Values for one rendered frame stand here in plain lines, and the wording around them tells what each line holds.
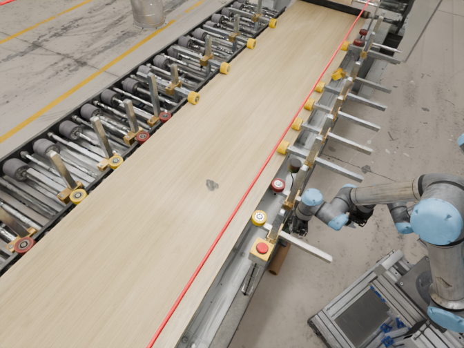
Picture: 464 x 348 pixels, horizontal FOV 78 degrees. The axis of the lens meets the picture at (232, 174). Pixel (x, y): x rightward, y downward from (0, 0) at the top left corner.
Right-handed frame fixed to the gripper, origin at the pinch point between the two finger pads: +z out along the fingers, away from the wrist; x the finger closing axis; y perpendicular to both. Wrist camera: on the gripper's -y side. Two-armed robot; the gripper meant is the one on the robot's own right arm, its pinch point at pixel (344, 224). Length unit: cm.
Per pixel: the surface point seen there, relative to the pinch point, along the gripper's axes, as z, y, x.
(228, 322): 13, -33, -73
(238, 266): 21, -42, -44
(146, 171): -8, -111, -32
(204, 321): 21, -44, -77
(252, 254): -38, -34, -58
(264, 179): -7, -50, -1
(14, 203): 8, -169, -80
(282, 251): 75, -23, 4
